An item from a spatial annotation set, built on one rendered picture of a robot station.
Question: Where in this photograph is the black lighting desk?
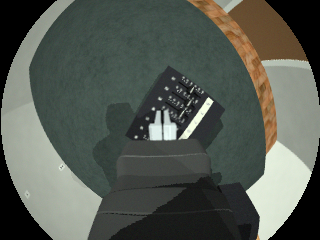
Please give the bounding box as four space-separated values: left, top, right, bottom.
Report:
125 65 225 143

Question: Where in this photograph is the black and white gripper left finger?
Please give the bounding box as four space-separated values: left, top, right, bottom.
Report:
149 110 163 140

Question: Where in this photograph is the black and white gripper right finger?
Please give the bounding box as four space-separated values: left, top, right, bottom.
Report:
162 110 176 140

